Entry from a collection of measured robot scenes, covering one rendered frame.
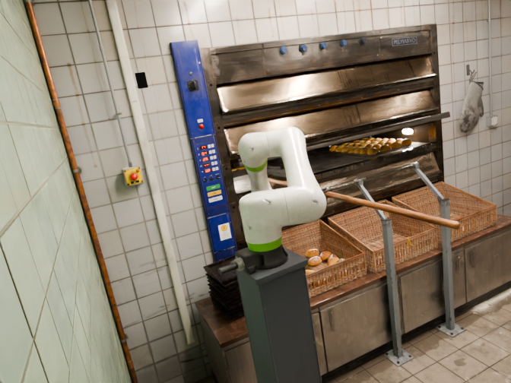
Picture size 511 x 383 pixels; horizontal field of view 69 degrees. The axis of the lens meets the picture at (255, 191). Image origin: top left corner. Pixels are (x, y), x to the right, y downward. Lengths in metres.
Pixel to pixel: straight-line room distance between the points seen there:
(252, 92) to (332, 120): 0.64
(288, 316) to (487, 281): 2.19
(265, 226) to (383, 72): 2.05
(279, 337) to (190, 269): 1.21
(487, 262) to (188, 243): 2.16
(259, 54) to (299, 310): 1.68
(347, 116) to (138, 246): 1.69
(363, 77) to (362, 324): 1.70
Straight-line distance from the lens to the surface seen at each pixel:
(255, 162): 1.60
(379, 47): 3.07
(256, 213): 1.22
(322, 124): 2.69
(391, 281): 2.49
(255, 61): 2.50
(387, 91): 3.07
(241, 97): 2.42
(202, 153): 2.30
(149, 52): 2.31
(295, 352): 1.45
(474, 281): 3.19
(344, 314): 2.42
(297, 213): 1.23
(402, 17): 3.23
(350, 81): 2.84
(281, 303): 1.32
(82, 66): 2.27
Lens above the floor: 1.75
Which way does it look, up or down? 13 degrees down
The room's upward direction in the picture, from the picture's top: 10 degrees counter-clockwise
